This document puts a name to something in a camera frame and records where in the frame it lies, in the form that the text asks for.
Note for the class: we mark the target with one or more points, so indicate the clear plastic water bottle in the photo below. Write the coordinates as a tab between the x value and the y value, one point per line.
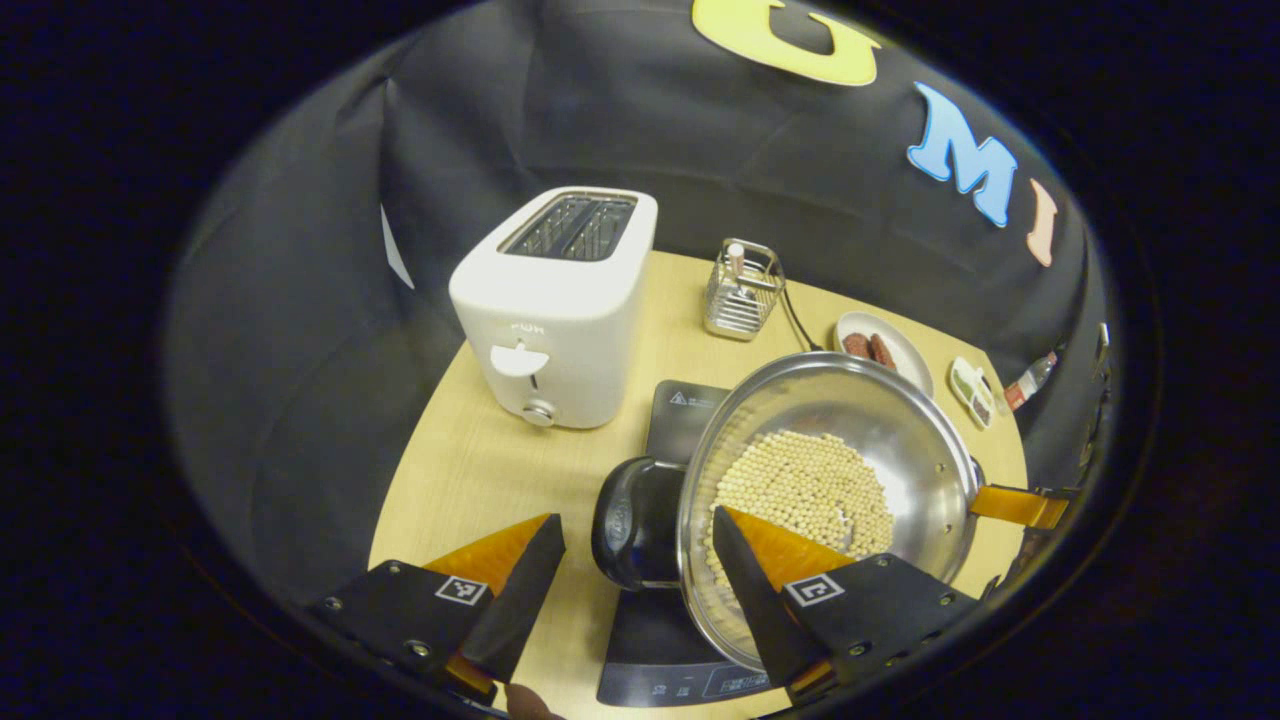
1030	380

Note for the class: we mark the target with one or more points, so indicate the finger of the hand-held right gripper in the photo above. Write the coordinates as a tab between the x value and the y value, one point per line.
1015	505

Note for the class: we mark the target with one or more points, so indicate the black induction cooktop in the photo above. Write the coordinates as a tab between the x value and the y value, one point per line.
650	640

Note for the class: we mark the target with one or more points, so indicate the black backdrop cloth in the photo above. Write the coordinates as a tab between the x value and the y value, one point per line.
300	300

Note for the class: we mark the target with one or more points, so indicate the pink stick utensil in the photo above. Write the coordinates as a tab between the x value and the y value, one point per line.
736	260

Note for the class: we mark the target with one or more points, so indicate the white toaster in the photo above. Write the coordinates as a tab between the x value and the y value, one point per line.
550	320

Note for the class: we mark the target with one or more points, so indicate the round white plate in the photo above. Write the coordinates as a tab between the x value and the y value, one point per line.
905	345

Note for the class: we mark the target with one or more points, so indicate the brown meat patty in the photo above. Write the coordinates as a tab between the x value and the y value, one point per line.
882	352
857	346

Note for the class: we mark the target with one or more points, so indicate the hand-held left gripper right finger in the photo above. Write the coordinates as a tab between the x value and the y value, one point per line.
765	620

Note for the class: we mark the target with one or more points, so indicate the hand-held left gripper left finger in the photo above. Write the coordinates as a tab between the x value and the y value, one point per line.
520	600

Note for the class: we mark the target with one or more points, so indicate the white divided bean dish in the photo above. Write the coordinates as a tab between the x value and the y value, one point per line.
975	392

